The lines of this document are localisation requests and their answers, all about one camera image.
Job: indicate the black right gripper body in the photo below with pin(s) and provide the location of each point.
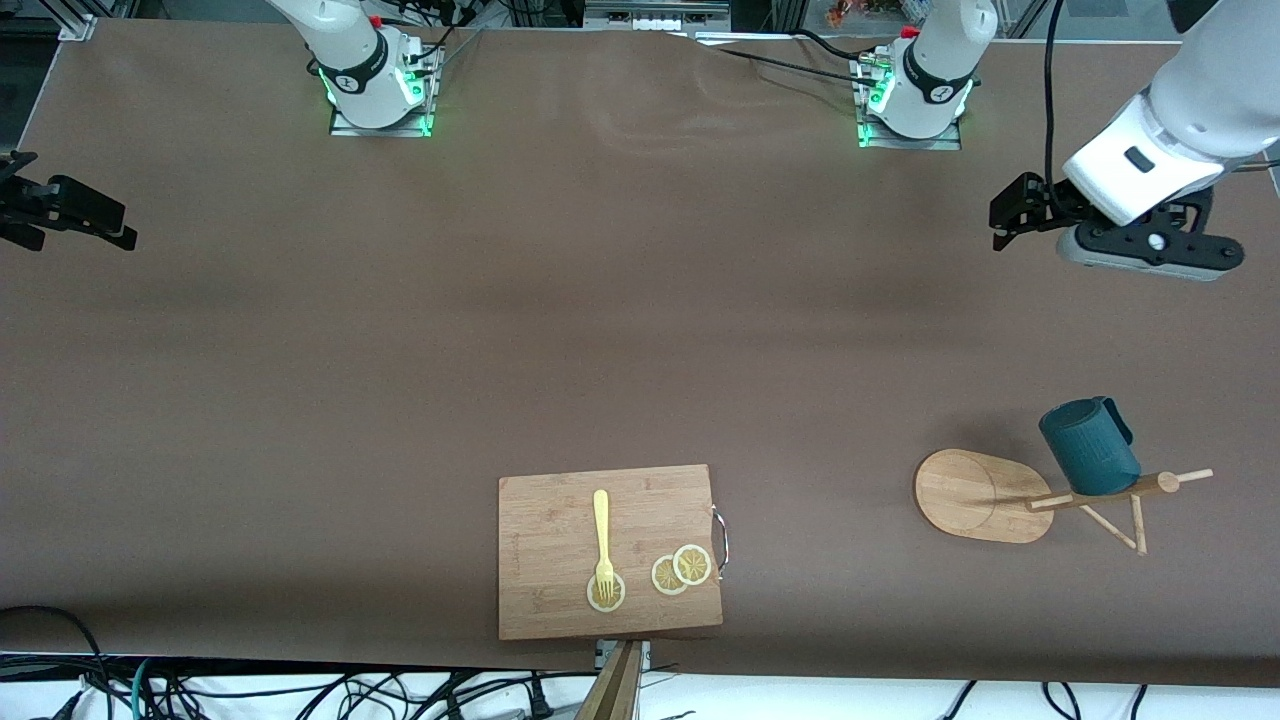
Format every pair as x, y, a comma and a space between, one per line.
22, 199

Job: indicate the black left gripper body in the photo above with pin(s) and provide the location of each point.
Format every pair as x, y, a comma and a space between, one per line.
1052, 203

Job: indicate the teal cup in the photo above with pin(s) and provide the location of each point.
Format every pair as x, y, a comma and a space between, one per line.
1090, 450

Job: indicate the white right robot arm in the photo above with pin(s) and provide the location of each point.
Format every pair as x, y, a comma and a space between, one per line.
350, 60

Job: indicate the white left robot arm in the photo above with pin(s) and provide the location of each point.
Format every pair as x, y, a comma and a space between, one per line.
1190, 110

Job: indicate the wooden cup rack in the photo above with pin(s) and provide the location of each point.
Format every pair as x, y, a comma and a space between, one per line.
965, 495

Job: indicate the aluminium corner profile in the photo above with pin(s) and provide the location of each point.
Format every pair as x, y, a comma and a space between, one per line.
78, 25

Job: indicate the brown table cover cloth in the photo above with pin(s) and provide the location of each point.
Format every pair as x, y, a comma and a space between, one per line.
640, 300

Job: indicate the lemon slice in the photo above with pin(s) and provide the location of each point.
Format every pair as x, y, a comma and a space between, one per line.
620, 593
661, 579
692, 565

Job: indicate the yellow fork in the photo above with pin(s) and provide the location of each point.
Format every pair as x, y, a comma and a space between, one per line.
601, 520

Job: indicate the wooden cutting board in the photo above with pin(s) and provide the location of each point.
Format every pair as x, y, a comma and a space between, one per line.
550, 540

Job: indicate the wooden slat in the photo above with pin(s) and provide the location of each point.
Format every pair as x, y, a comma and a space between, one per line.
612, 690

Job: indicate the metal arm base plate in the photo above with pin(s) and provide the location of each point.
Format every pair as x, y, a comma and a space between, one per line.
380, 130
900, 143

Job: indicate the metal bracket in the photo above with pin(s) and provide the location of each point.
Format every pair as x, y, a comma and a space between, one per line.
645, 655

